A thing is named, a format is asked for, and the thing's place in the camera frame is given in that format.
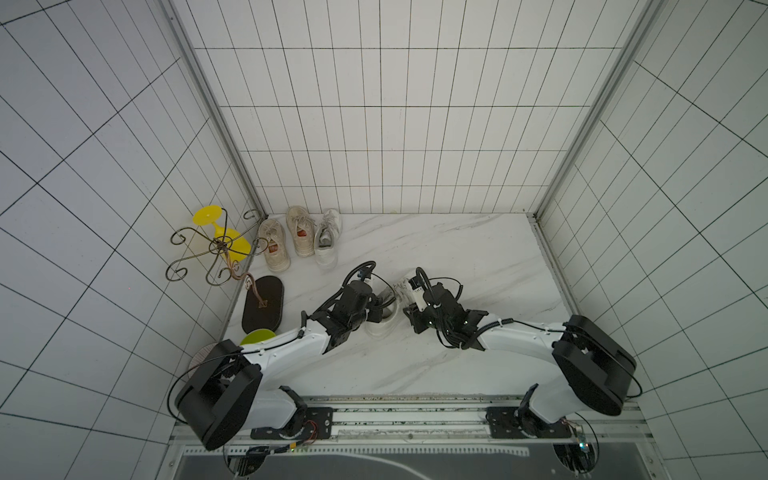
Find white leather sneaker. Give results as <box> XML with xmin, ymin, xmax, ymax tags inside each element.
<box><xmin>364</xmin><ymin>288</ymin><xmax>399</xmax><ymax>339</ymax></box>
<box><xmin>314</xmin><ymin>209</ymin><xmax>342</xmax><ymax>269</ymax></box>

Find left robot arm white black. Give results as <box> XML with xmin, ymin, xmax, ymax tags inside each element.
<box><xmin>174</xmin><ymin>280</ymin><xmax>396</xmax><ymax>451</ymax></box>

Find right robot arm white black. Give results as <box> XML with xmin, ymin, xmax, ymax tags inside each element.
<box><xmin>395</xmin><ymin>277</ymin><xmax>637</xmax><ymax>428</ymax></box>

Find beige sneaker red label right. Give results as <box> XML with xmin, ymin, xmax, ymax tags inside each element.
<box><xmin>286</xmin><ymin>206</ymin><xmax>315</xmax><ymax>258</ymax></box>

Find beige sneaker red label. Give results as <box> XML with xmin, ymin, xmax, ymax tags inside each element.
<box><xmin>286</xmin><ymin>206</ymin><xmax>315</xmax><ymax>258</ymax></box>
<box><xmin>258</xmin><ymin>219</ymin><xmax>291</xmax><ymax>273</ymax></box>

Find green plastic bowl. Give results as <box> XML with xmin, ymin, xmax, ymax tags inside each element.
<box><xmin>240</xmin><ymin>329</ymin><xmax>276</xmax><ymax>346</ymax></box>

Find dark oval stand base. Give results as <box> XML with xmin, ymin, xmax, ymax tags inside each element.
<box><xmin>241</xmin><ymin>274</ymin><xmax>285</xmax><ymax>334</ymax></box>

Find beige sneaker red label left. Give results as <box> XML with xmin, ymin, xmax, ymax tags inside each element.
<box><xmin>258</xmin><ymin>219</ymin><xmax>291</xmax><ymax>273</ymax></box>

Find aluminium mounting rail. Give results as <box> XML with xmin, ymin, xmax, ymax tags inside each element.
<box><xmin>170</xmin><ymin>394</ymin><xmax>652</xmax><ymax>448</ymax></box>

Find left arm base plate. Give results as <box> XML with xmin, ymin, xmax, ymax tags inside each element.
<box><xmin>250</xmin><ymin>407</ymin><xmax>334</xmax><ymax>442</ymax></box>

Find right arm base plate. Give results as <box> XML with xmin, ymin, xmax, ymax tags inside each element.
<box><xmin>485</xmin><ymin>406</ymin><xmax>572</xmax><ymax>440</ymax></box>

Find scrolled metal wire stand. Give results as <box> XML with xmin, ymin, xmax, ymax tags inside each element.
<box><xmin>165</xmin><ymin>205</ymin><xmax>269</xmax><ymax>308</ymax></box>

